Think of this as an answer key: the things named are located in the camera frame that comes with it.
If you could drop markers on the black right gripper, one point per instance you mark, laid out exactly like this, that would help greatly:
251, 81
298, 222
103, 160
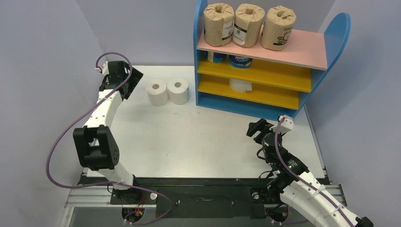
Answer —
261, 129

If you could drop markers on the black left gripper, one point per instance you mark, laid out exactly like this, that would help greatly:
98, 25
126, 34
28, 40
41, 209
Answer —
135, 76

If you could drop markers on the white paper roll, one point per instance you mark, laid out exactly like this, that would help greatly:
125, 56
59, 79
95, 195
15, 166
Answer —
240, 86
157, 92
178, 90

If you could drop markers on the blue plastic tissue roll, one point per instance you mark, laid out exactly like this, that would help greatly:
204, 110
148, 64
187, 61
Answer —
215, 57

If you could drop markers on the brown roll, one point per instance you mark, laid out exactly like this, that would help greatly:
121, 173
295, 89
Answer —
218, 24
277, 29

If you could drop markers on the brown roll cloud logo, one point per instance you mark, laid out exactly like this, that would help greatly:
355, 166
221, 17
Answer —
247, 24

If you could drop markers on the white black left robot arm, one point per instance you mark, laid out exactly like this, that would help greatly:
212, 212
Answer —
96, 147

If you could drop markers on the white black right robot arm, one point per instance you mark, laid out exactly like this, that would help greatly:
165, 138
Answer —
294, 184

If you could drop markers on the colourful wooden shelf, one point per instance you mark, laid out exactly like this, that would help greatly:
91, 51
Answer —
282, 81

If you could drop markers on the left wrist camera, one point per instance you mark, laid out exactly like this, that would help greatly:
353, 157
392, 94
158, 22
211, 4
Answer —
103, 69

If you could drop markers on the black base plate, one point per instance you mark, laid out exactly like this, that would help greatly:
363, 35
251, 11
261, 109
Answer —
202, 198

